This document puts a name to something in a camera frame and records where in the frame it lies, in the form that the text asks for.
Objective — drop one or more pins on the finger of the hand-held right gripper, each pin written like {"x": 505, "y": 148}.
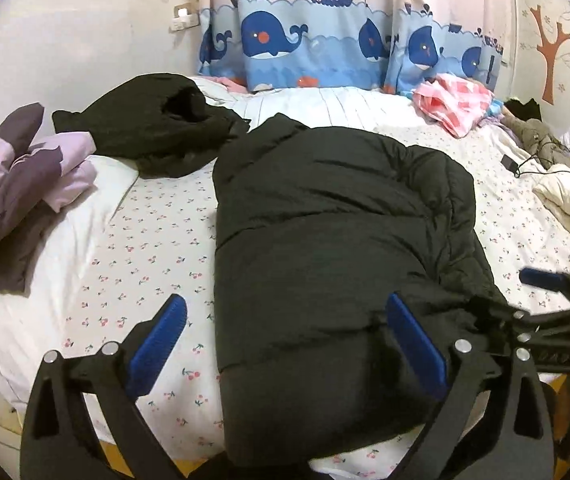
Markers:
{"x": 510, "y": 322}
{"x": 545, "y": 279}

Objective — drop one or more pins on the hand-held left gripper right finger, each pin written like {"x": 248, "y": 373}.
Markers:
{"x": 415, "y": 345}

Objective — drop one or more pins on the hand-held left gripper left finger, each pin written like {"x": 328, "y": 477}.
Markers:
{"x": 160, "y": 340}

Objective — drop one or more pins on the black puffer jacket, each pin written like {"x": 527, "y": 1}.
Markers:
{"x": 325, "y": 240}

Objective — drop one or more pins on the bed with floral sheet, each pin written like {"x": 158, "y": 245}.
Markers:
{"x": 165, "y": 240}

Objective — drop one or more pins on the black charger block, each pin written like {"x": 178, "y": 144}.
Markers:
{"x": 509, "y": 164}

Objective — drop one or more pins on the white pillow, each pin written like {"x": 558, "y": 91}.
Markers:
{"x": 65, "y": 260}

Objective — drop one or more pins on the olive brown garment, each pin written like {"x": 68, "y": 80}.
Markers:
{"x": 535, "y": 135}

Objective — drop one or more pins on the small black cloth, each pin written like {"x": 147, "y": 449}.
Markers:
{"x": 525, "y": 109}

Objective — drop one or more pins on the red white checked cloth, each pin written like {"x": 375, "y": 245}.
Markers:
{"x": 452, "y": 105}

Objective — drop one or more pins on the purple and lilac garment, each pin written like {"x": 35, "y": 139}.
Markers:
{"x": 15, "y": 185}

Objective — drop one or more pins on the black hooded garment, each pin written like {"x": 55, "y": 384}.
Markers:
{"x": 135, "y": 125}

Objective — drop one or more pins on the pink cloth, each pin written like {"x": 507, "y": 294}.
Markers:
{"x": 227, "y": 84}

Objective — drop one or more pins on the whale print curtain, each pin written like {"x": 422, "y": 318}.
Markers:
{"x": 315, "y": 55}

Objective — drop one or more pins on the brown tree wall sticker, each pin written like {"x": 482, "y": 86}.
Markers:
{"x": 549, "y": 70}

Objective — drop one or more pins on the white wall socket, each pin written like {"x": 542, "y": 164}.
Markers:
{"x": 185, "y": 20}

